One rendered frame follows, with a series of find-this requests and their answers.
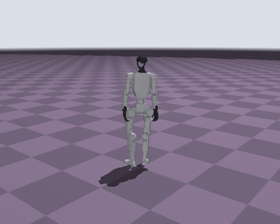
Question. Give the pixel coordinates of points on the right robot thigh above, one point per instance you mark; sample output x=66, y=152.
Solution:
x=147, y=122

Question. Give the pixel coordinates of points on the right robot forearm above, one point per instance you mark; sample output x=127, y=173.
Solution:
x=154, y=100

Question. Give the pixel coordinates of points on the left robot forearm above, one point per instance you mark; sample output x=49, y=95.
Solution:
x=125, y=99

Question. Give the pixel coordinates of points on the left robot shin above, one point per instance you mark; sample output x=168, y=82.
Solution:
x=131, y=147

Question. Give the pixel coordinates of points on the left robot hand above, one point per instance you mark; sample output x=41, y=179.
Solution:
x=124, y=113

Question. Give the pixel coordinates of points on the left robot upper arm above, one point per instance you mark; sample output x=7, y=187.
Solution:
x=129, y=76

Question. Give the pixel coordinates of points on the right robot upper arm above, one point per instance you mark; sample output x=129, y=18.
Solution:
x=153, y=84

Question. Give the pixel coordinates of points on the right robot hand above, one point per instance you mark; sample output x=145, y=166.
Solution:
x=155, y=114

